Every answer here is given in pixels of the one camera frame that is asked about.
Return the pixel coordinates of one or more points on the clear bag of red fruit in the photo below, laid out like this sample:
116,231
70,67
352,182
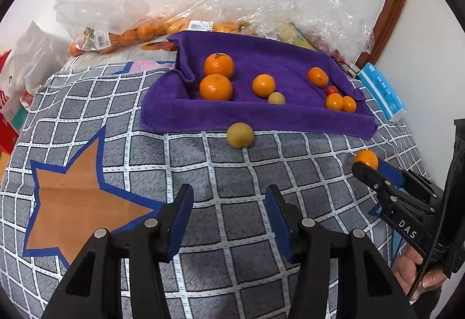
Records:
341,32

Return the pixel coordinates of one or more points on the mandarin with green stem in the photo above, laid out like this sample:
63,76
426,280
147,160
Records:
218,65

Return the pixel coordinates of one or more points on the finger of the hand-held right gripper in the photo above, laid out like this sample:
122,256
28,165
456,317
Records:
370,177
390,170

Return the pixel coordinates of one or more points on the blue tissue pack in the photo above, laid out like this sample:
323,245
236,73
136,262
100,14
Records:
385,93

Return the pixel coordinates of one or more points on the white plastic bag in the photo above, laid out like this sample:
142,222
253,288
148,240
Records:
32,53

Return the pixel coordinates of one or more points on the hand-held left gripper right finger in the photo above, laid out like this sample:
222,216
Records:
278,221

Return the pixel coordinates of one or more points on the person's right forearm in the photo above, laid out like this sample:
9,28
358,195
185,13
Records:
458,195

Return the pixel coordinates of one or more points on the brown wooden door frame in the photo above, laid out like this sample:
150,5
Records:
396,6

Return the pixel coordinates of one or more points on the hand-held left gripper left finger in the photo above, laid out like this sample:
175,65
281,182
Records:
181,217

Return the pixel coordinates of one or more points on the orange mandarin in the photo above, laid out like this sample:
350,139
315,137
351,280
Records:
366,158
334,101
349,104
215,87
263,85
318,77

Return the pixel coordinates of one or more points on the small green round fruit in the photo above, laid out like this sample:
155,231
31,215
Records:
240,135
276,98

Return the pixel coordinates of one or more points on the printed paper flyer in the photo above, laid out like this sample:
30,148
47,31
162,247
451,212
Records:
152,52

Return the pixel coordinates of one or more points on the person's right hand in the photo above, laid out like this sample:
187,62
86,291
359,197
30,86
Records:
408,268

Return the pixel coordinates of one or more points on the clear bag of yellow fruit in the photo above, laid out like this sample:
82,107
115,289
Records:
294,33

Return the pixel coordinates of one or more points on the purple towel-lined tray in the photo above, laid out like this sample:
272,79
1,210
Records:
272,57

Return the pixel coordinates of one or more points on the red cherry tomato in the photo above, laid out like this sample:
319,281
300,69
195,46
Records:
331,90

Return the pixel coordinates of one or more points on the red paper bag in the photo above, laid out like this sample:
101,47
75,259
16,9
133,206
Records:
5,122

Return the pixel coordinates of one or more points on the grey checkered star blanket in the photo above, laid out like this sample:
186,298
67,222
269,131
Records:
236,177

